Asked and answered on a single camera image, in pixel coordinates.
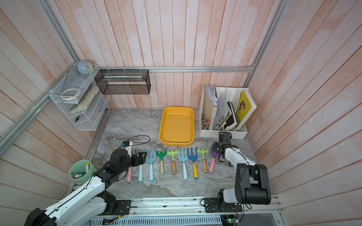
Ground white wire mesh shelf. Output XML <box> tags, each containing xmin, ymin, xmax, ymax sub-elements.
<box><xmin>50</xmin><ymin>60</ymin><xmax>110</xmax><ymax>131</ymax></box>

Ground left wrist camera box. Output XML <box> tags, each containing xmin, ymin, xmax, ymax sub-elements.
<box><xmin>122</xmin><ymin>141</ymin><xmax>133</xmax><ymax>156</ymax></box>

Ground light blue fork white handle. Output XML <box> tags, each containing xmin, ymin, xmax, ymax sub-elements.
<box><xmin>146</xmin><ymin>149</ymin><xmax>156</xmax><ymax>182</ymax></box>

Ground light blue fork teal handle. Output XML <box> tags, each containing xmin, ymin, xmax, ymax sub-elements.
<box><xmin>136</xmin><ymin>151</ymin><xmax>143</xmax><ymax>182</ymax></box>

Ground roll of tape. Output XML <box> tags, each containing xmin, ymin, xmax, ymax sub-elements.
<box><xmin>60</xmin><ymin>88</ymin><xmax>80</xmax><ymax>101</ymax></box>

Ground yellow plastic storage box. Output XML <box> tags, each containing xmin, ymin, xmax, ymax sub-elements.
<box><xmin>159</xmin><ymin>106</ymin><xmax>194</xmax><ymax>147</ymax></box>

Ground green plastic cup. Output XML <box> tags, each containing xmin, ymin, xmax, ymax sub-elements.
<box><xmin>69</xmin><ymin>160</ymin><xmax>97</xmax><ymax>184</ymax></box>

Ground dark green rake wooden handle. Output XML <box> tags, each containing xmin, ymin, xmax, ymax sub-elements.
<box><xmin>156</xmin><ymin>151</ymin><xmax>167</xmax><ymax>175</ymax></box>

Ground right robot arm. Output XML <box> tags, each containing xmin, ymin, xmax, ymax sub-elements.
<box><xmin>212</xmin><ymin>131</ymin><xmax>272</xmax><ymax>211</ymax></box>

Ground dark blue rake yellow handle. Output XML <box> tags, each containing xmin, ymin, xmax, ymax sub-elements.
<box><xmin>187</xmin><ymin>147</ymin><xmax>199</xmax><ymax>179</ymax></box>

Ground bundle of pens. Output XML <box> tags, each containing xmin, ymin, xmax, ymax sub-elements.
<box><xmin>201</xmin><ymin>119</ymin><xmax>210</xmax><ymax>130</ymax></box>

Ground grey folder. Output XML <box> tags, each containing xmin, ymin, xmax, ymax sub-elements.
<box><xmin>213</xmin><ymin>91</ymin><xmax>230</xmax><ymax>130</ymax></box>

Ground grey round clock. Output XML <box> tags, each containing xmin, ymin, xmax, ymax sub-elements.
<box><xmin>77</xmin><ymin>60</ymin><xmax>93</xmax><ymax>76</ymax></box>

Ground black tablet in organizer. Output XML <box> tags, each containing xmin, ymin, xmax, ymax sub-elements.
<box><xmin>224</xmin><ymin>102</ymin><xmax>238</xmax><ymax>131</ymax></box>

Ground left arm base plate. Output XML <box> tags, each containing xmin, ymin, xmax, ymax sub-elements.
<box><xmin>100</xmin><ymin>200</ymin><xmax>132</xmax><ymax>216</ymax></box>

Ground yellow book with mushroom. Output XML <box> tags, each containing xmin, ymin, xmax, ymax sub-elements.
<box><xmin>235</xmin><ymin>89</ymin><xmax>257</xmax><ymax>131</ymax></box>

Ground purple fork pink handle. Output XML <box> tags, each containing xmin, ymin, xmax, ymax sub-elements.
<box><xmin>126</xmin><ymin>167</ymin><xmax>132</xmax><ymax>184</ymax></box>

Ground light green rake wooden handle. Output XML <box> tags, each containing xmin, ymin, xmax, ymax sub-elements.
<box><xmin>197</xmin><ymin>148</ymin><xmax>208</xmax><ymax>173</ymax></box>

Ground wooden board on shelf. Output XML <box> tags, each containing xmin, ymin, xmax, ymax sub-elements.
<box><xmin>69</xmin><ymin>84</ymin><xmax>100</xmax><ymax>115</ymax></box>

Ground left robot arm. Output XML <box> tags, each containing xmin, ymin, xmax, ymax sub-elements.
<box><xmin>25</xmin><ymin>148</ymin><xmax>147</xmax><ymax>226</ymax></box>

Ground purple rake pink handle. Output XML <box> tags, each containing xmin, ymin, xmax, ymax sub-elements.
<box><xmin>209</xmin><ymin>142</ymin><xmax>220</xmax><ymax>173</ymax></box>

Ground white papers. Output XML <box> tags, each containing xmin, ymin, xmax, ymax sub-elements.
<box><xmin>204</xmin><ymin>85</ymin><xmax>217</xmax><ymax>107</ymax></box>

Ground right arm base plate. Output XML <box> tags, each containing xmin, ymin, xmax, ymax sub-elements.
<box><xmin>200</xmin><ymin>198</ymin><xmax>243</xmax><ymax>213</ymax></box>

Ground black mesh wall basket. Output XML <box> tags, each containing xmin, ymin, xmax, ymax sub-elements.
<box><xmin>95</xmin><ymin>69</ymin><xmax>151</xmax><ymax>95</ymax></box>

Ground aluminium frame rail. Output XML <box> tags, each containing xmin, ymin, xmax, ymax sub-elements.
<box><xmin>1</xmin><ymin>1</ymin><xmax>290</xmax><ymax>156</ymax></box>

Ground light green rake wood handle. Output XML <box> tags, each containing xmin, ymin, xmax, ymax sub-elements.
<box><xmin>167</xmin><ymin>150</ymin><xmax>178</xmax><ymax>175</ymax></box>

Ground white plastic file organizer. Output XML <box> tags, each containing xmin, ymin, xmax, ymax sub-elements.
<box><xmin>199</xmin><ymin>85</ymin><xmax>256</xmax><ymax>139</ymax></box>

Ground light blue trowel white handle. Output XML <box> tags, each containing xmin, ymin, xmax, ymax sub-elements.
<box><xmin>178</xmin><ymin>149</ymin><xmax>188</xmax><ymax>180</ymax></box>

